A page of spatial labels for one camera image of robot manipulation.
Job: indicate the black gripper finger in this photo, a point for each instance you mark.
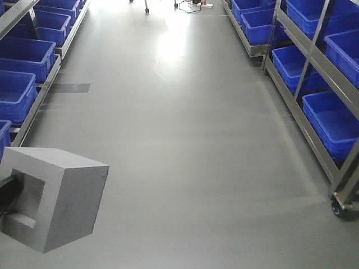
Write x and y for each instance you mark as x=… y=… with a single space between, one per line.
x=11 y=188

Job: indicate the gray square hollow base block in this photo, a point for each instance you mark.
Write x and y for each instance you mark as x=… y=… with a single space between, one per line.
x=60 y=199

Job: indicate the blue bin left aisle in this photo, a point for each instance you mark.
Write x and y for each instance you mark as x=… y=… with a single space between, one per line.
x=18 y=93

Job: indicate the blue bin near right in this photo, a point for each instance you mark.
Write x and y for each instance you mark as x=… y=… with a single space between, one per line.
x=333 y=122

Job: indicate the steel rack left aisle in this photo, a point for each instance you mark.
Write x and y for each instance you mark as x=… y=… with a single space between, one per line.
x=35 y=37

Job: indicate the steel rack aisle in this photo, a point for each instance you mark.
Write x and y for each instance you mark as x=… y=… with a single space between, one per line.
x=308 y=47
x=35 y=37

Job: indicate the steel rack right aisle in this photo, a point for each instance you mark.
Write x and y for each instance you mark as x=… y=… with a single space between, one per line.
x=308 y=47

